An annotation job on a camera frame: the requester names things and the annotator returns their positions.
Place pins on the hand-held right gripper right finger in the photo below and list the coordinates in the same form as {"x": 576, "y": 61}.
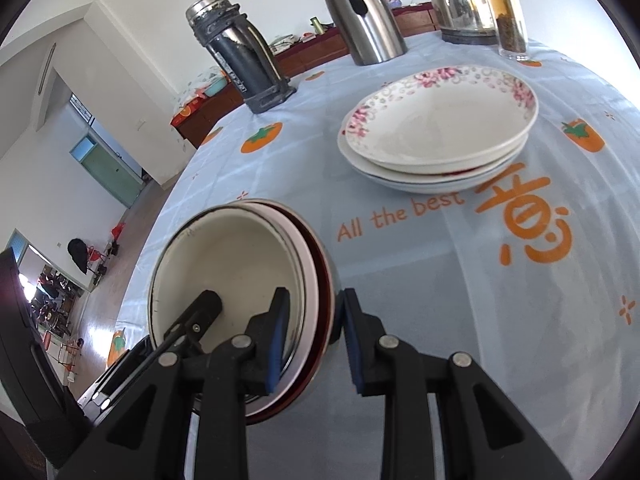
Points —
{"x": 352, "y": 345}

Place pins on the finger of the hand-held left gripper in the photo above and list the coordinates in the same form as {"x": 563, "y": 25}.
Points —
{"x": 200, "y": 312}

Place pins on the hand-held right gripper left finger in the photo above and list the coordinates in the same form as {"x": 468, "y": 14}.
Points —
{"x": 277, "y": 340}

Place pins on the stainless steel bowl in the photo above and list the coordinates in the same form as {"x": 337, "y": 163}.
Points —
{"x": 336, "y": 320}

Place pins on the white enamel bowl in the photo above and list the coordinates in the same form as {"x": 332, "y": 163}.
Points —
{"x": 225, "y": 260}

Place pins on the red rimmed bowl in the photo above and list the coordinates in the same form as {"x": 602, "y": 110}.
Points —
{"x": 312, "y": 280}

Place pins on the white plate with blue pattern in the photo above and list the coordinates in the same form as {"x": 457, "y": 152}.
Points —
{"x": 430, "y": 189}

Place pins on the white plate with red flowers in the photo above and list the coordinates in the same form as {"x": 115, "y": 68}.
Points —
{"x": 352, "y": 156}

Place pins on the white plate with pink flowers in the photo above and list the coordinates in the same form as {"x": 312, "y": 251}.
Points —
{"x": 440, "y": 125}

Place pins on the black chair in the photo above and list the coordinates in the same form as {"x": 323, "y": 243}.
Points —
{"x": 30, "y": 360}

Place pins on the black bag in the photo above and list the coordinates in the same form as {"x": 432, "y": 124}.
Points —
{"x": 77, "y": 255}

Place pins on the green door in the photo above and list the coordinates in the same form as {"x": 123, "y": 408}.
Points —
{"x": 110, "y": 172}

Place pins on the orange box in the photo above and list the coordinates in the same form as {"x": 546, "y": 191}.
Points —
{"x": 183, "y": 110}

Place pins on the teal bowl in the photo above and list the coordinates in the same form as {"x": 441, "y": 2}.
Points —
{"x": 216, "y": 87}

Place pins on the white patterned food cover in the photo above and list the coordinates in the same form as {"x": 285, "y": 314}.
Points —
{"x": 195, "y": 85}

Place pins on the dark grey thermos flask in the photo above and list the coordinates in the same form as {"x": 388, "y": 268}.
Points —
{"x": 245, "y": 60}

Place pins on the fluorescent tube light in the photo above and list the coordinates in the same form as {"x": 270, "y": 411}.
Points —
{"x": 46, "y": 67}

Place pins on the dark wooden sideboard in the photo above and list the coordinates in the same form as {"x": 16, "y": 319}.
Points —
{"x": 320, "y": 47}

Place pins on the small green can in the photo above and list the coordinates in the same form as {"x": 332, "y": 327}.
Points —
{"x": 314, "y": 26}

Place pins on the steel vacuum jug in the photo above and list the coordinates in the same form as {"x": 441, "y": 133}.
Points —
{"x": 370, "y": 25}

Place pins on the steel electric kettle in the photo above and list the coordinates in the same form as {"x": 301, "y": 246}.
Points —
{"x": 455, "y": 5}

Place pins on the glass tea bottle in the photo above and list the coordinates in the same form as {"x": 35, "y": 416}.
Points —
{"x": 505, "y": 15}

